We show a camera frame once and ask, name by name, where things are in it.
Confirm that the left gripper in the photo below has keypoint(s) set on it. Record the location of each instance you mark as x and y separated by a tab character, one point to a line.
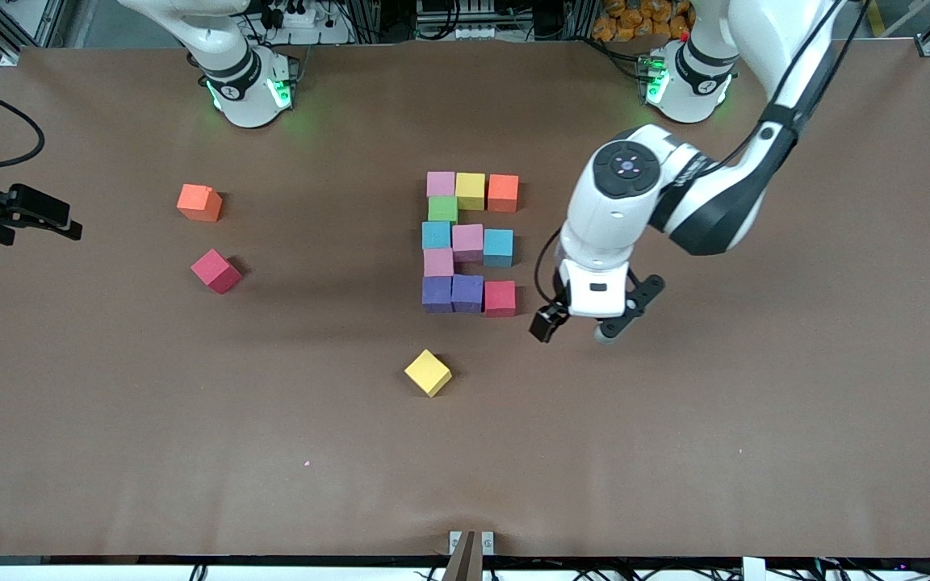
547	322

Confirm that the red foam cube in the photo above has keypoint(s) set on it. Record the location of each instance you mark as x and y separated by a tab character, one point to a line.
215	270
500	298

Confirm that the purple foam cube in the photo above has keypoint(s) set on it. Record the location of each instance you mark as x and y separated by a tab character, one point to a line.
437	292
467	292

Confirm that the cyan foam cube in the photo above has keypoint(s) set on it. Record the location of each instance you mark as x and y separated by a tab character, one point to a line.
436	235
498	247

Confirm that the pink foam cube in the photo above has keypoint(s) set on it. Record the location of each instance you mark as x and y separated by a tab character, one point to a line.
438	262
440	184
467	242

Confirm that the orange foam cube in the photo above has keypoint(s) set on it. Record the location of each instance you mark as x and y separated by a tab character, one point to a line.
199	203
503	193

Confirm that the yellow foam cube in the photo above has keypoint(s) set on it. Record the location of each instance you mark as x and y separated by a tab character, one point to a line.
470	190
428	373

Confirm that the green foam cube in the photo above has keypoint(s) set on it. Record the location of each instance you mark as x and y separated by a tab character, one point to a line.
442	210

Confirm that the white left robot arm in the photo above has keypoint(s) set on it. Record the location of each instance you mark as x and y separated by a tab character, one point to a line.
707	202

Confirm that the brown table cover mat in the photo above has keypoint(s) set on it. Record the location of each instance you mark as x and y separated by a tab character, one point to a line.
465	468

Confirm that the slim white power strip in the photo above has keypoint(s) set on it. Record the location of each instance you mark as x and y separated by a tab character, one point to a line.
473	32

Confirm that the bag of orange snacks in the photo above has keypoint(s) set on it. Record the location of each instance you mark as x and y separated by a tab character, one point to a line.
634	20

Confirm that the white paper tag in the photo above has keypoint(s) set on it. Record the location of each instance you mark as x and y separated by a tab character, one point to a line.
753	570

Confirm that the table edge clamp bracket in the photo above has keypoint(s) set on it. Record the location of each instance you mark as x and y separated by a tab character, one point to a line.
471	557

